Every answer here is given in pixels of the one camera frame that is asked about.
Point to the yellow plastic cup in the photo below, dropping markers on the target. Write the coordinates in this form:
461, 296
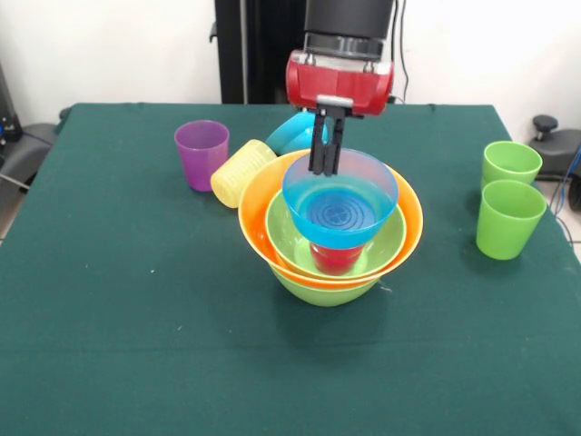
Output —
236, 175

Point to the purple plastic cup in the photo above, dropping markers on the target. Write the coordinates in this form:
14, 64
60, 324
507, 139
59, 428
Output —
199, 154

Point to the red plastic cup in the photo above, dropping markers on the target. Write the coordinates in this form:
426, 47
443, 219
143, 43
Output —
336, 261

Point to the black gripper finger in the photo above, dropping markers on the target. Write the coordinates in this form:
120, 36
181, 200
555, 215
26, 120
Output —
318, 145
333, 150

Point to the large orange plastic bowl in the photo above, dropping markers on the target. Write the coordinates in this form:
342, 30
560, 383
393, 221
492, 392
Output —
258, 200

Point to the translucent blue plastic bowl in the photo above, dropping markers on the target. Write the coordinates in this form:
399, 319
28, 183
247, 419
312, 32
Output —
340, 213

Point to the ribbed cyan plastic bowl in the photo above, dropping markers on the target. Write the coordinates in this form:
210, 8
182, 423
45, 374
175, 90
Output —
290, 134

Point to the green plastic cup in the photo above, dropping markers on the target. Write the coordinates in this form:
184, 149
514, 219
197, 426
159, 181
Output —
508, 222
510, 163

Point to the green plastic bowl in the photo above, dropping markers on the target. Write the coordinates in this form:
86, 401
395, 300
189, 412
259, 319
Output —
283, 227
327, 297

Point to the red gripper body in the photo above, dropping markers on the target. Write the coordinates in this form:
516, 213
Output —
340, 86

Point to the dark green table cloth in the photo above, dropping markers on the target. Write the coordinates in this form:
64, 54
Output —
136, 354

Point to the black stand base with knob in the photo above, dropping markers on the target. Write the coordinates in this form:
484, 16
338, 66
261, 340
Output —
563, 145

